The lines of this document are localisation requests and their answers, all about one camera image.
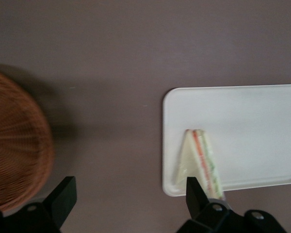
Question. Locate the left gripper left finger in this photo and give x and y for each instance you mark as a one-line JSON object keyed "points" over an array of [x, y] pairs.
{"points": [[63, 201]]}

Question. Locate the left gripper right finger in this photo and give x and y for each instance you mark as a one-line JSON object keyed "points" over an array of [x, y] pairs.
{"points": [[198, 208]]}

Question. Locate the triangle sandwich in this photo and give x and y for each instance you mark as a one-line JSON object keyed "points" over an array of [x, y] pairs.
{"points": [[194, 157]]}

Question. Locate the brown wicker basket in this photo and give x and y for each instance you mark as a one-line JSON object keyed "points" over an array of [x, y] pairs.
{"points": [[14, 145]]}

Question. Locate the cream plastic tray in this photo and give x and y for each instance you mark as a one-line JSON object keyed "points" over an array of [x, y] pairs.
{"points": [[245, 133]]}

